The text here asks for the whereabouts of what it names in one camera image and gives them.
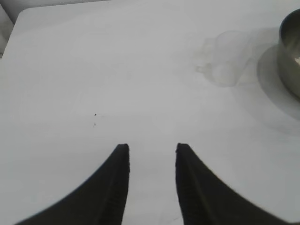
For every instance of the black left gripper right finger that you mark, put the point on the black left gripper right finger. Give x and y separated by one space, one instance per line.
204 199

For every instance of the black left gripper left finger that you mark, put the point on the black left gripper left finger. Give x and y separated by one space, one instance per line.
103 199

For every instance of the stainless steel mixing bowl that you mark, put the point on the stainless steel mixing bowl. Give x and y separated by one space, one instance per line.
290 70

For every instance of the clear plastic measuring cup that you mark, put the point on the clear plastic measuring cup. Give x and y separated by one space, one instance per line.
222 70

